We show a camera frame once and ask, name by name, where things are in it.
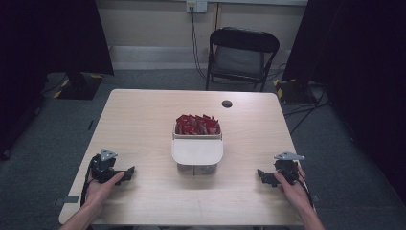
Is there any white wall socket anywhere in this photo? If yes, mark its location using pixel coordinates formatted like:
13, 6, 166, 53
186, 0, 209, 14

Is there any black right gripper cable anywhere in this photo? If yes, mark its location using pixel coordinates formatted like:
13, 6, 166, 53
296, 173, 316, 210

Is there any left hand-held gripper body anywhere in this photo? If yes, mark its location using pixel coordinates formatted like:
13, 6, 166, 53
90, 148, 126, 185

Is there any clear storage box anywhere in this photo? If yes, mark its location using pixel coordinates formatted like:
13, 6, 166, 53
171, 123, 224, 177

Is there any black folding chair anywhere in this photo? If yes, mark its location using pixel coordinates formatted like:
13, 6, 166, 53
205, 26, 282, 93

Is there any person's right hand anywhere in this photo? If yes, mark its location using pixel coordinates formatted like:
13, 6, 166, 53
273, 165, 310, 210

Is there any black floor cable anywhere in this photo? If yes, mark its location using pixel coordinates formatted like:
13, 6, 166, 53
282, 89, 331, 136

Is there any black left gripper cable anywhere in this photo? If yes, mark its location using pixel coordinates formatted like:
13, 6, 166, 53
79, 155, 98, 208

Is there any person's left hand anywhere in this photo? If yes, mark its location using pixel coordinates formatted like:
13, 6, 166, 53
84, 171, 125, 209

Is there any pile of red packets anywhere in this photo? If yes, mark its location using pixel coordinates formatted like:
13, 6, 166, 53
174, 113, 222, 136

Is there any pale wooden box lid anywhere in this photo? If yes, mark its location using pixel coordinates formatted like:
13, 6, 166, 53
170, 138, 224, 167

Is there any grey tape strip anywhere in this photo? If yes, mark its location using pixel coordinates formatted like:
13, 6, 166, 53
53, 195, 80, 207

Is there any dark curtain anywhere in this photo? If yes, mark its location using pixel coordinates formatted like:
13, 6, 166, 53
0, 0, 115, 161
282, 0, 406, 205

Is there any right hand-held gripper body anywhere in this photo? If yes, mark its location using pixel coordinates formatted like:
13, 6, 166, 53
269, 151, 306, 186

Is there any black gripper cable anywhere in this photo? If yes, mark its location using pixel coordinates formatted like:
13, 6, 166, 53
296, 173, 316, 210
79, 155, 98, 208

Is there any black wall socket cable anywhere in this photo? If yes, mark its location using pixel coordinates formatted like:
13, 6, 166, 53
190, 7, 209, 81

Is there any black stand base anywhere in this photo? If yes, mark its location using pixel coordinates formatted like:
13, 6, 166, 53
273, 78, 317, 104
56, 72, 105, 101

